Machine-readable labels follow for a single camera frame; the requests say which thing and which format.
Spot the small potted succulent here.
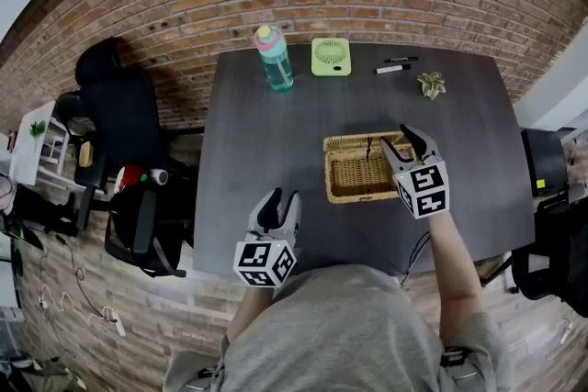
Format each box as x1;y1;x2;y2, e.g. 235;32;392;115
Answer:
416;72;447;100

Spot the person's left forearm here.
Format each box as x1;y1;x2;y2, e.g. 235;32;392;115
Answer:
227;284;275;343

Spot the white side table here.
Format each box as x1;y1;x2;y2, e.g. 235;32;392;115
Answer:
8;99;57;187

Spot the green portable fan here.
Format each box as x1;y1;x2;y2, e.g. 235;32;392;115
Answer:
311;37;354;77

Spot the black cabinet with yellow sticker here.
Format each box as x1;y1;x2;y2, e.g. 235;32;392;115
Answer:
521;128;571;199

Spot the black folding chair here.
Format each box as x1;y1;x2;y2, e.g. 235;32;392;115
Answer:
54;91;109;198

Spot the red garment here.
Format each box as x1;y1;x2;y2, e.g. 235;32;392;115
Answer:
114;163;146;194

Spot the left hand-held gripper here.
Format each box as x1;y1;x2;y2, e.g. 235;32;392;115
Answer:
233;187;301;289

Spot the wicker basket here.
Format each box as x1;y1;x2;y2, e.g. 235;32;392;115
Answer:
322;130;417;205

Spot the black mesh office chair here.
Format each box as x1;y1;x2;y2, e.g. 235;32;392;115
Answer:
509;187;588;318

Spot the black high-back office chair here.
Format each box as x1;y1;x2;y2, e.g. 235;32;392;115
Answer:
59;39;206;279

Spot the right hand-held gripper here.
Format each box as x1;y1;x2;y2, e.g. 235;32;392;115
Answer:
379;124;449;220

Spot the person's right forearm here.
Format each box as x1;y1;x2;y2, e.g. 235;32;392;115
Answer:
429;210;488;350

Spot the person's grey shirt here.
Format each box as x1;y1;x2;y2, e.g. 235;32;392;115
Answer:
163;263;514;392

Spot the teal water bottle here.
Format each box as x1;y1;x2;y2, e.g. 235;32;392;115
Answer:
254;25;295;93

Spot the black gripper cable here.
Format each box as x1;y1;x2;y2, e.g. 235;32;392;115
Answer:
399;231;433;288

